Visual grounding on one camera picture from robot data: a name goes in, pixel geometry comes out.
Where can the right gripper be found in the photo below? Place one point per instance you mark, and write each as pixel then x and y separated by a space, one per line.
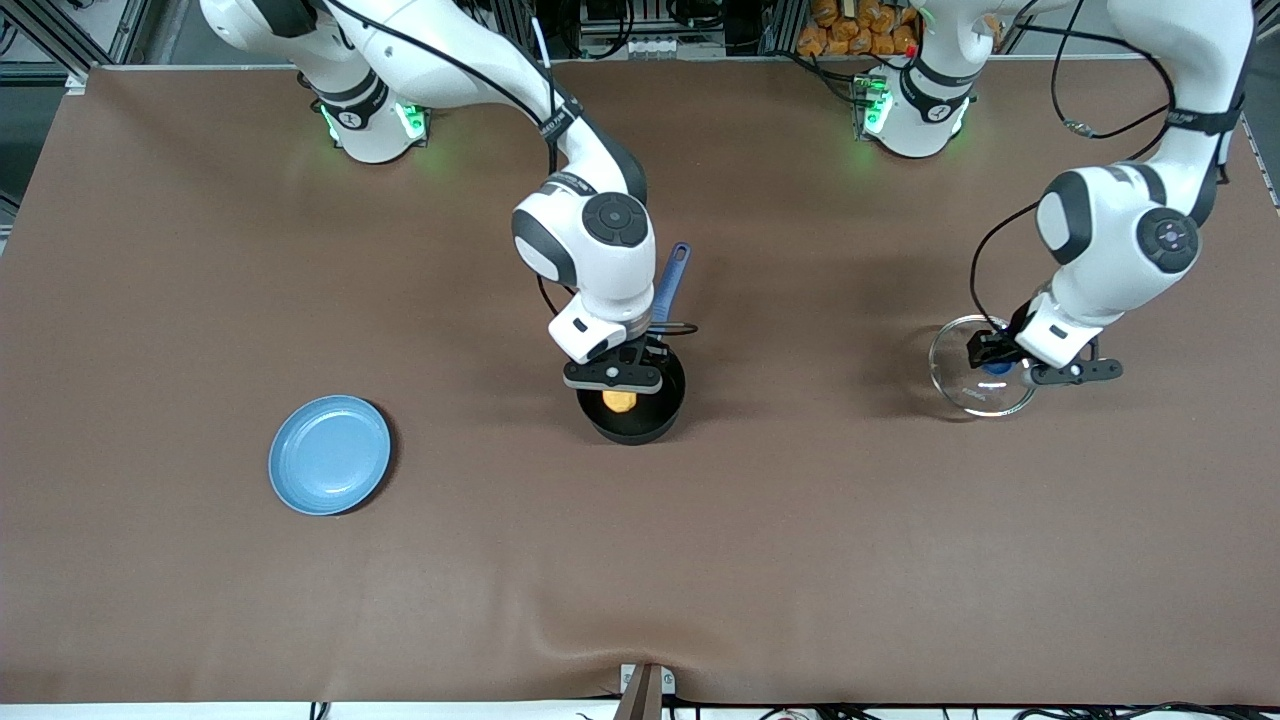
pixel 652 351

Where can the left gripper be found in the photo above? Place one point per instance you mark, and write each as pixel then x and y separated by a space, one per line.
pixel 993 346

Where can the glass lid blue knob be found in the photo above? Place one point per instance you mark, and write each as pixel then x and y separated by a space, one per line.
pixel 965 395

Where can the yellow potato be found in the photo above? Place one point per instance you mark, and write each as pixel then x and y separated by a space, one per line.
pixel 620 402

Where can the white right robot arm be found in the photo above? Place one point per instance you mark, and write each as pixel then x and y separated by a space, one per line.
pixel 600 270

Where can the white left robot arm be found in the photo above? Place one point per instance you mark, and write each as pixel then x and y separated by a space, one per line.
pixel 1110 240

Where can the blue round plate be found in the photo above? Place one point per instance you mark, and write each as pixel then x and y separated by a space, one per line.
pixel 330 455

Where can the brown table mat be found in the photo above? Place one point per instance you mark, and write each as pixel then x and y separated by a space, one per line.
pixel 800 550

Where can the grey control box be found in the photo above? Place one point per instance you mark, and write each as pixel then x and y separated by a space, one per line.
pixel 630 30

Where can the pile of orange toys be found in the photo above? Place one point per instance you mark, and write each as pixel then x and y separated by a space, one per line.
pixel 850 30

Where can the aluminium frame profile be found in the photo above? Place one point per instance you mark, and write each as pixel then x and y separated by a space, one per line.
pixel 60 45
pixel 1265 170

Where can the metal table clamp bracket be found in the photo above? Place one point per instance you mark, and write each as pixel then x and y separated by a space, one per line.
pixel 645 690

